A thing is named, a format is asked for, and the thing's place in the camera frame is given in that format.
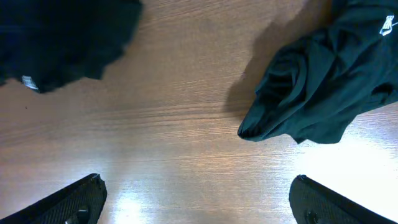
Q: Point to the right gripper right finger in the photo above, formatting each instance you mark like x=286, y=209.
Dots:
x=313, y=203

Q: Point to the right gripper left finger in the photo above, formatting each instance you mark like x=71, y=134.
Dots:
x=80, y=202

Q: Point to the black t-shirt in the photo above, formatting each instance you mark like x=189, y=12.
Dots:
x=47, y=44

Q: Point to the crumpled black garment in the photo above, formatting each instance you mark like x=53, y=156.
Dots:
x=314, y=87

